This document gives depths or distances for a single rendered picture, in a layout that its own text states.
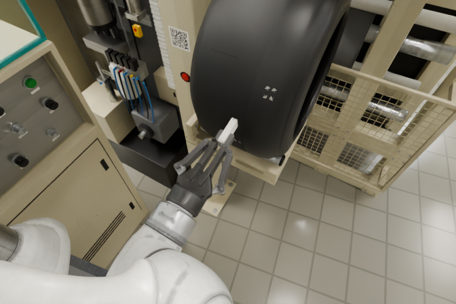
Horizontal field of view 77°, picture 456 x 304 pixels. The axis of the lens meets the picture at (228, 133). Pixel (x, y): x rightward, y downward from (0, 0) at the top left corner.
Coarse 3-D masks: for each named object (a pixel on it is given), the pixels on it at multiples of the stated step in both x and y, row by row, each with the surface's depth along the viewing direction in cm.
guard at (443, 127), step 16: (336, 64) 118; (368, 80) 114; (384, 80) 112; (400, 96) 113; (416, 96) 109; (432, 96) 107; (352, 112) 130; (416, 112) 114; (368, 128) 132; (416, 128) 119; (304, 144) 163; (368, 144) 139; (384, 144) 134; (336, 160) 159; (352, 176) 163
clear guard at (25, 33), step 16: (0, 0) 69; (16, 0) 73; (0, 16) 71; (16, 16) 74; (32, 16) 77; (0, 32) 72; (16, 32) 75; (32, 32) 79; (0, 48) 74; (16, 48) 77; (32, 48) 80; (0, 64) 75
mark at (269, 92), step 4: (268, 84) 63; (264, 88) 64; (268, 88) 64; (272, 88) 63; (276, 88) 63; (264, 92) 64; (268, 92) 64; (272, 92) 64; (276, 92) 64; (264, 96) 65; (268, 96) 64; (272, 96) 64; (268, 100) 65; (272, 100) 65
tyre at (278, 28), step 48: (240, 0) 65; (288, 0) 62; (336, 0) 64; (240, 48) 64; (288, 48) 61; (336, 48) 98; (192, 96) 78; (240, 96) 67; (288, 96) 64; (288, 144) 83
